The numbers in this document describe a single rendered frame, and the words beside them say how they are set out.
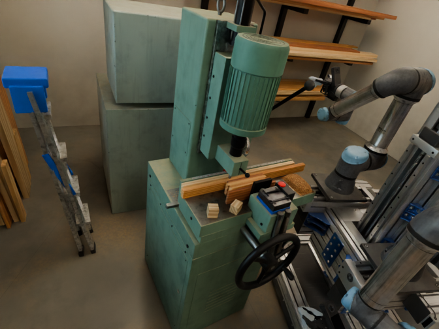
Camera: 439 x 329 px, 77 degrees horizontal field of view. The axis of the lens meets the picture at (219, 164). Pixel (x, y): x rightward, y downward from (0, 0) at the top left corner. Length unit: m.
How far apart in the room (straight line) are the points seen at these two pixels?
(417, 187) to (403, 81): 0.44
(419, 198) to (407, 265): 0.59
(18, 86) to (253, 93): 0.97
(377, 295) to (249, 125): 0.64
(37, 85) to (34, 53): 1.79
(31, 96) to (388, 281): 1.45
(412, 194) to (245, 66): 0.90
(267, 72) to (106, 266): 1.58
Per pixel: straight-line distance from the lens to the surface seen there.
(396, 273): 0.94
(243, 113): 0.94
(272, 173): 1.32
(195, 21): 1.13
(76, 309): 1.91
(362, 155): 1.53
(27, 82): 1.44
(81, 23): 3.14
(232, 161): 1.07
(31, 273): 2.11
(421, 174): 1.37
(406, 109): 1.56
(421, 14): 4.48
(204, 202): 1.11
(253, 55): 0.88
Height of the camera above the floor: 1.65
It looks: 34 degrees down
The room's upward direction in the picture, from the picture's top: 12 degrees clockwise
